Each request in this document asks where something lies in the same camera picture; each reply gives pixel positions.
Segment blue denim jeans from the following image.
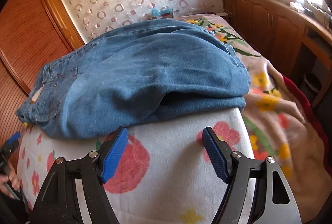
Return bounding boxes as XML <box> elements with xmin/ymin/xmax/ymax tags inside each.
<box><xmin>16</xmin><ymin>19</ymin><xmax>250</xmax><ymax>140</ymax></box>

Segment person's left hand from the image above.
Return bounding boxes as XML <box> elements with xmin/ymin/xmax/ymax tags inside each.
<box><xmin>0</xmin><ymin>169</ymin><xmax>22</xmax><ymax>200</ymax></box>

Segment white floral bed sheet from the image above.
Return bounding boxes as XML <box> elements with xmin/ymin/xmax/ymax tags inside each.
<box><xmin>17</xmin><ymin>109</ymin><xmax>254</xmax><ymax>223</ymax></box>

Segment pink floral blanket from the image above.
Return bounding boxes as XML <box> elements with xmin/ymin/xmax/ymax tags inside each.
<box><xmin>180</xmin><ymin>14</ymin><xmax>331</xmax><ymax>223</ymax></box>

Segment red blanket edge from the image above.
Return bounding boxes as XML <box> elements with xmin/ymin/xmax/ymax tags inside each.
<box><xmin>282</xmin><ymin>75</ymin><xmax>331</xmax><ymax>165</ymax></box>

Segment brown louvered wardrobe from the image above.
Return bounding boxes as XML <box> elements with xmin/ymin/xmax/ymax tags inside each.
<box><xmin>1</xmin><ymin>0</ymin><xmax>84</xmax><ymax>143</ymax></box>

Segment wooden side cabinet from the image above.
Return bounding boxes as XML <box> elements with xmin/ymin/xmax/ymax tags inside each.
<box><xmin>220</xmin><ymin>0</ymin><xmax>332</xmax><ymax>108</ymax></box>

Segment blue item behind bed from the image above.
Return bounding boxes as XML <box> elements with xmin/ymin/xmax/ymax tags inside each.
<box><xmin>151</xmin><ymin>7</ymin><xmax>173</xmax><ymax>19</ymax></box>

